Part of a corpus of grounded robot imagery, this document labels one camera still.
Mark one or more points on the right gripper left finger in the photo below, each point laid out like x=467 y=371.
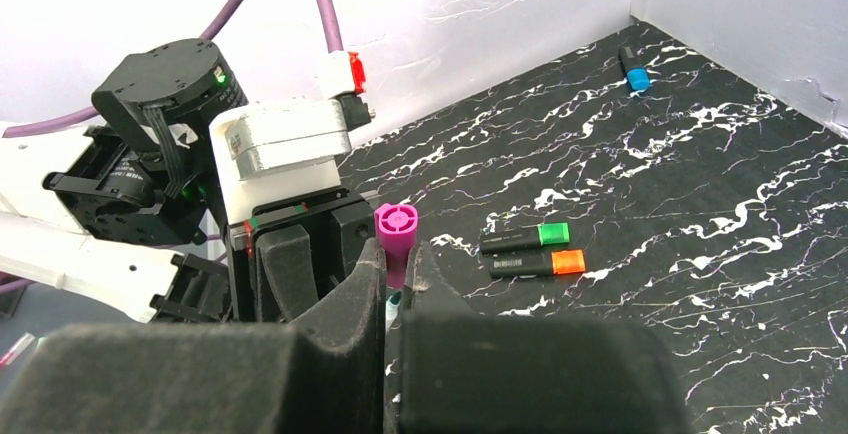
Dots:
x=321 y=373

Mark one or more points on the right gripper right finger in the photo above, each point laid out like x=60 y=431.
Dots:
x=465 y=372

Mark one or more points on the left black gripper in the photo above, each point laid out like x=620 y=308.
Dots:
x=288 y=255

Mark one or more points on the purple pen cap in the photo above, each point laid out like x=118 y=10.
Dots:
x=396 y=232

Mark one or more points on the orange black highlighter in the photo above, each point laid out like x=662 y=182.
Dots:
x=538 y=263

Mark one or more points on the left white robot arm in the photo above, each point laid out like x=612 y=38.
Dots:
x=190 y=203

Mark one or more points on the blue capped black marker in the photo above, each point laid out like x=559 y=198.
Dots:
x=634 y=70

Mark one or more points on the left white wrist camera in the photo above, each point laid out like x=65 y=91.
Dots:
x=276 y=151

